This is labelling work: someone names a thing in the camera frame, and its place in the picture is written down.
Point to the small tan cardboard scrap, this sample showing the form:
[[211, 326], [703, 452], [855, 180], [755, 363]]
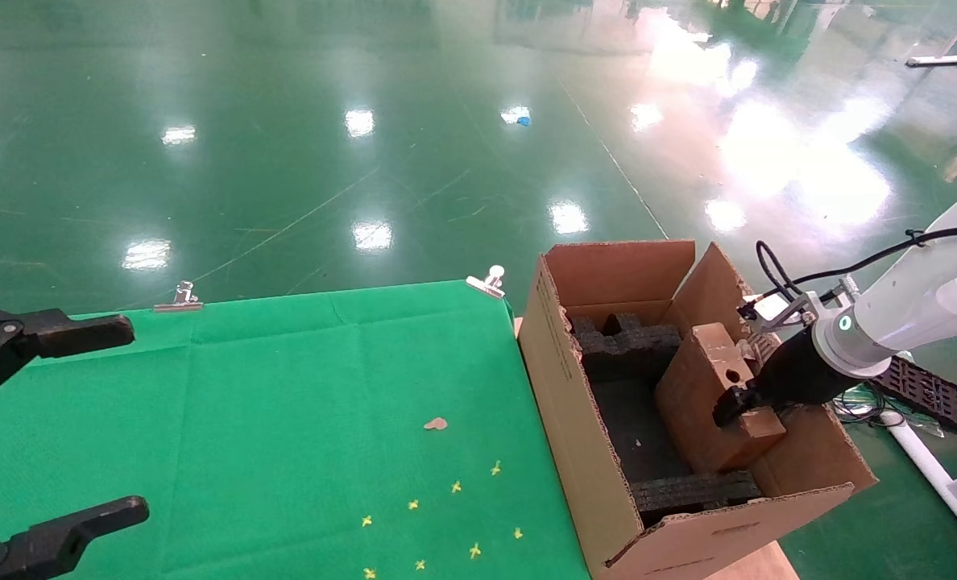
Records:
[[436, 424]]

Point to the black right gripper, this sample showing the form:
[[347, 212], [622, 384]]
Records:
[[797, 374]]

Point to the green table cloth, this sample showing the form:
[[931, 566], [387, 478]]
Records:
[[245, 419]]

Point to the large open brown carton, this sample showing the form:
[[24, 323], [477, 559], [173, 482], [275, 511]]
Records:
[[575, 419]]

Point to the notched black foam block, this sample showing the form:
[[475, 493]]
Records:
[[623, 346]]

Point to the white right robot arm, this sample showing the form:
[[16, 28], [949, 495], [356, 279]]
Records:
[[921, 298]]

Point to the silver binder clip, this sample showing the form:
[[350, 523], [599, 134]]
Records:
[[488, 282], [180, 300]]

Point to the black plastic grid tray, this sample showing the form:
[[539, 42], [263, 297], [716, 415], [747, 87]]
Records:
[[925, 395]]

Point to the white stand foot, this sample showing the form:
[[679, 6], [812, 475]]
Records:
[[935, 60]]

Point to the gray wrist camera box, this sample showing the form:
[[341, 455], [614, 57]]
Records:
[[772, 310]]

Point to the white table leg frame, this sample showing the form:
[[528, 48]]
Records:
[[930, 471]]

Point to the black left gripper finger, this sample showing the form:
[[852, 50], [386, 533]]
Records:
[[51, 540], [60, 332]]

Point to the gray metal camera bracket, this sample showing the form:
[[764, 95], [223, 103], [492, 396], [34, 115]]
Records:
[[814, 304]]

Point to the small brown cardboard box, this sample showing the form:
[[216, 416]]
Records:
[[696, 403]]

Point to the black foam bottom pad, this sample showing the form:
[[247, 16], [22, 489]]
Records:
[[627, 427]]

